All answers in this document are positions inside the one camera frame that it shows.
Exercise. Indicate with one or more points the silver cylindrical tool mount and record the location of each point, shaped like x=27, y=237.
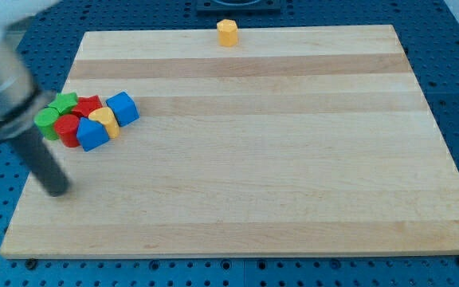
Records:
x=21, y=97

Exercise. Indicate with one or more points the blue house-shaped block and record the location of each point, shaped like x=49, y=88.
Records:
x=91, y=134

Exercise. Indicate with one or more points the wooden board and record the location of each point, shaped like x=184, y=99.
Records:
x=296, y=142

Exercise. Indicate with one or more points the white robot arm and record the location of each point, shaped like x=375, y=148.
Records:
x=15, y=11

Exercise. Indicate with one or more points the yellow heart block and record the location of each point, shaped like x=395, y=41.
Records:
x=107, y=118

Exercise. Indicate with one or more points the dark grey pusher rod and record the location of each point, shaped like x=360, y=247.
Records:
x=36, y=156

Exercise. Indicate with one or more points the red cylinder block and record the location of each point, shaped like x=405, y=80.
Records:
x=66, y=127

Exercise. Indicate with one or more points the blue cube block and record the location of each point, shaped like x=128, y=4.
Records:
x=124, y=108

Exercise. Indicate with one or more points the red star block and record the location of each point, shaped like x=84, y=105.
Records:
x=86, y=105

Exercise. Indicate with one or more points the green star block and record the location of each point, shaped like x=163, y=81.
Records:
x=64, y=103

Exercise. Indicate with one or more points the yellow hexagon block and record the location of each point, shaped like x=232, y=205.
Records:
x=227, y=32

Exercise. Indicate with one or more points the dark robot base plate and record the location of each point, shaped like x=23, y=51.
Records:
x=226, y=6

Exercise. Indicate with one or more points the green cylinder block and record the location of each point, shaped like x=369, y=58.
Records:
x=45, y=120

